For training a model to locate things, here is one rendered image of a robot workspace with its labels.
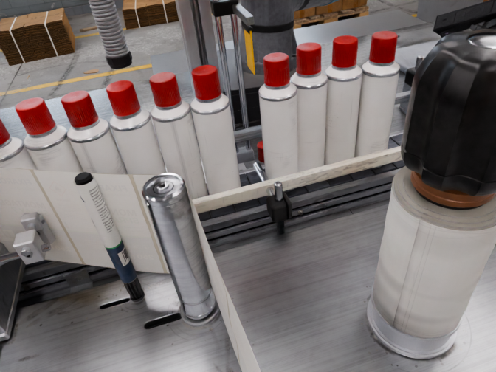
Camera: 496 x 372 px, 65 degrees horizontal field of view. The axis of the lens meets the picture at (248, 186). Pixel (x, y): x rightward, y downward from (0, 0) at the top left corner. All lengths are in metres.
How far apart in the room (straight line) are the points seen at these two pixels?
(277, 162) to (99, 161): 0.24
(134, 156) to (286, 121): 0.21
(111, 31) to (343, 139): 0.36
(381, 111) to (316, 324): 0.31
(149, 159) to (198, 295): 0.20
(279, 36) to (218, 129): 0.41
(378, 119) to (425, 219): 0.31
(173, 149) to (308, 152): 0.20
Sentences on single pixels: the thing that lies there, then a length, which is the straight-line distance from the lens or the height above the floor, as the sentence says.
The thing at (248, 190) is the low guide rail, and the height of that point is 0.91.
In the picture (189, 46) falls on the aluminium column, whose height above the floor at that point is 1.07.
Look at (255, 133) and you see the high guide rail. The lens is 0.60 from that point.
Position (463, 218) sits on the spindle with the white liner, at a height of 1.07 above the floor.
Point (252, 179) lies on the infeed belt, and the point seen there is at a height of 0.88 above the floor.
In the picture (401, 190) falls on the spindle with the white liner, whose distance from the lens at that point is 0.33.
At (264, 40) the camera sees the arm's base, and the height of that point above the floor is 0.99.
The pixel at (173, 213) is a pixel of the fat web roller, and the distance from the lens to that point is 0.34.
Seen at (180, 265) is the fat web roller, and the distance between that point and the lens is 0.39.
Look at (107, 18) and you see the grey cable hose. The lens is 0.57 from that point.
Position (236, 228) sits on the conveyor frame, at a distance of 0.59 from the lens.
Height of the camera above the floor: 1.27
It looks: 39 degrees down
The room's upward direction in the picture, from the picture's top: 7 degrees counter-clockwise
